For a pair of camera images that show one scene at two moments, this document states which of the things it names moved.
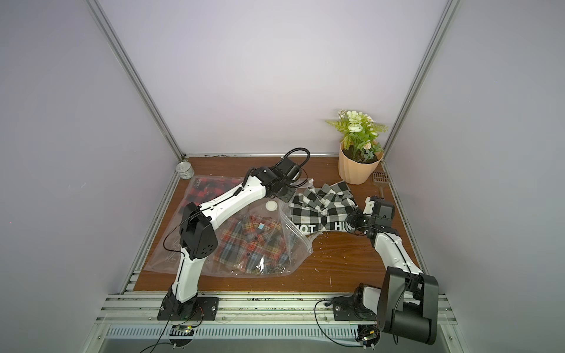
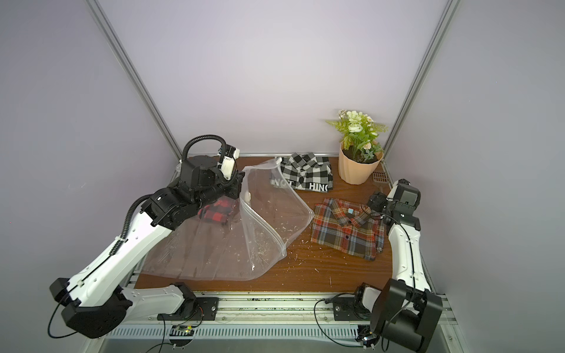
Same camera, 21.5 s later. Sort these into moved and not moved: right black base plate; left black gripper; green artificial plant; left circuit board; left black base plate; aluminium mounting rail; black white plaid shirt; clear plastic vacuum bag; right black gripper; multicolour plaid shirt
Moved: black white plaid shirt; clear plastic vacuum bag; right black gripper; multicolour plaid shirt; left black gripper
Not moved: aluminium mounting rail; right black base plate; green artificial plant; left black base plate; left circuit board
